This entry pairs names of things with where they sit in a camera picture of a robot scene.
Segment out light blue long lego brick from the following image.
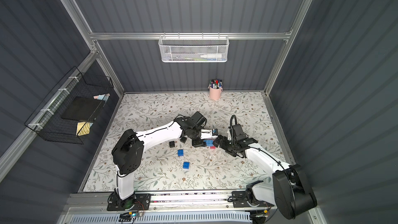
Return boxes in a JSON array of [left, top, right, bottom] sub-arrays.
[[205, 140, 214, 147]]

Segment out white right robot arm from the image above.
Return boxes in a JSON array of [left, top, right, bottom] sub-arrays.
[[213, 135, 318, 219]]

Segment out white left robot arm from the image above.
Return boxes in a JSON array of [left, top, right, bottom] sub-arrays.
[[112, 118, 218, 200]]

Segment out pink metal pen bucket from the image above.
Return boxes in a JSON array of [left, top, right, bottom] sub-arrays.
[[209, 87, 223, 101]]

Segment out markers in bucket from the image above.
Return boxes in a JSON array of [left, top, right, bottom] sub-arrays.
[[208, 79, 223, 89]]

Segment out white bottle in basket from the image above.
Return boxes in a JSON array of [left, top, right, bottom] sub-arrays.
[[201, 54, 222, 60]]

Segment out pastel sticky notes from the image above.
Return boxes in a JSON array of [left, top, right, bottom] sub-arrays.
[[93, 93, 110, 101]]

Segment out yellow sticky note pad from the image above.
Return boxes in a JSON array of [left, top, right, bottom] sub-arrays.
[[76, 122, 93, 136]]

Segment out black notebook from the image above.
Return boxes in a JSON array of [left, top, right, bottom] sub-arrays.
[[61, 96, 106, 122]]

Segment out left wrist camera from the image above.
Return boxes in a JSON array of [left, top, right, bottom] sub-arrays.
[[190, 112, 207, 128]]

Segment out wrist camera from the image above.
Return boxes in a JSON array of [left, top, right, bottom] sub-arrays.
[[190, 112, 207, 128], [229, 115, 248, 145]]

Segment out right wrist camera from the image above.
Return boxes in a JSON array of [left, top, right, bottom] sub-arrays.
[[229, 115, 248, 145]]

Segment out white wire wall basket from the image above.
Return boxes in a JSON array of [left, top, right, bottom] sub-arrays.
[[158, 36, 230, 63]]

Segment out black wire side basket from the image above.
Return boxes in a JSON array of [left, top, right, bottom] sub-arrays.
[[25, 70, 114, 145]]

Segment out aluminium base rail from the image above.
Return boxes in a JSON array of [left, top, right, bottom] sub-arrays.
[[65, 188, 315, 212]]

